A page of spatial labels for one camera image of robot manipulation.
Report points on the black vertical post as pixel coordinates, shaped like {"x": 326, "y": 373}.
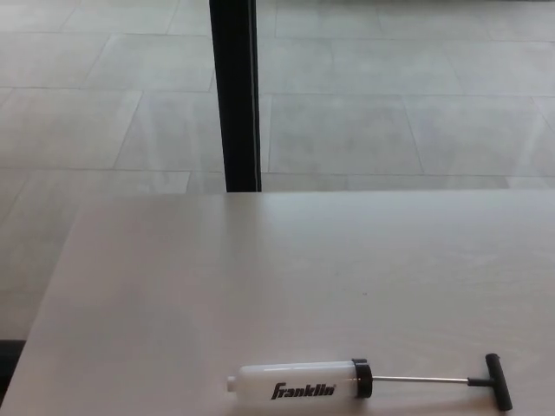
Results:
{"x": 234, "y": 86}

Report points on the white Franklin air pump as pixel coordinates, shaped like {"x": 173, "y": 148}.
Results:
{"x": 295, "y": 375}

